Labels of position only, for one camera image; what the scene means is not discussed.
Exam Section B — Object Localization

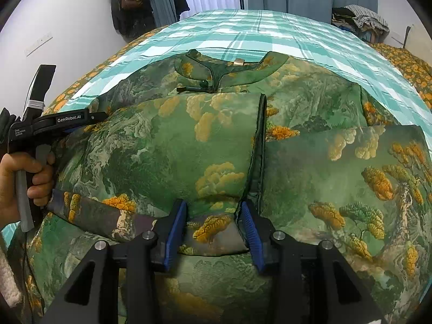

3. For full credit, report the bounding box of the pile of folded clothes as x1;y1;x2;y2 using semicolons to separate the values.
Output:
331;4;390;43

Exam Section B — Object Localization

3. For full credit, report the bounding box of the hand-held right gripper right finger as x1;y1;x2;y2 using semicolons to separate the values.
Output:
238;199;386;324

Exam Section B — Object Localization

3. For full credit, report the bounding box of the white wall strip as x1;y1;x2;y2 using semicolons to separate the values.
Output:
25;32;54;57

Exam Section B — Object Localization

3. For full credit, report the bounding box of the dark green cloth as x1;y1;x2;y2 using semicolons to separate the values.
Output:
0;107;18;136

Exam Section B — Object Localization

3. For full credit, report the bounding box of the person's left hand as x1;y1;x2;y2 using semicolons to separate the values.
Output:
0;151;56;231

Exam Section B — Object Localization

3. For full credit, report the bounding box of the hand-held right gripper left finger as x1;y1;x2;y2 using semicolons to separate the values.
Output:
40;199;188;324

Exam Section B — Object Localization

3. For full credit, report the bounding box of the orange floral quilt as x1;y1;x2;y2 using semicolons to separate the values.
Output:
42;23;432;115

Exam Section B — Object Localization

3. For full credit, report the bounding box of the teal plaid bed sheet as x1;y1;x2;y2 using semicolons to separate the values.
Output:
66;8;426;109

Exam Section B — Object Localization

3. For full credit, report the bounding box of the coat rack with clothes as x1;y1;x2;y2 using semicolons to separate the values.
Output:
107;0;156;39

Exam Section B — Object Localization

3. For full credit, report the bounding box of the green landscape print jacket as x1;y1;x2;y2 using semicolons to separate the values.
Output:
7;49;432;324

